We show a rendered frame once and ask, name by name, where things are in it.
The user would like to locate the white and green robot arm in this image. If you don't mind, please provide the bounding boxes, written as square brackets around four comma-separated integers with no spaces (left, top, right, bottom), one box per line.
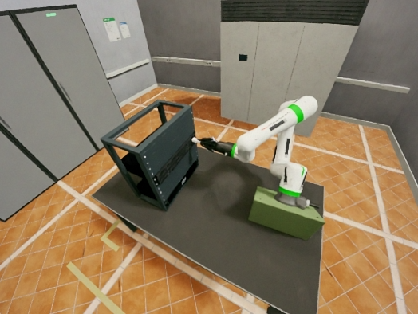
[223,96,320,210]

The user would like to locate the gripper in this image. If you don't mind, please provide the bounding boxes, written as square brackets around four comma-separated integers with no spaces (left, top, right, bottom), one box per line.
[192,137,226,153]

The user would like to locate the dark grey server rack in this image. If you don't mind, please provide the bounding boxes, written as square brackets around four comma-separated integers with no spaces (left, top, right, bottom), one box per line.
[100,100,199,212]

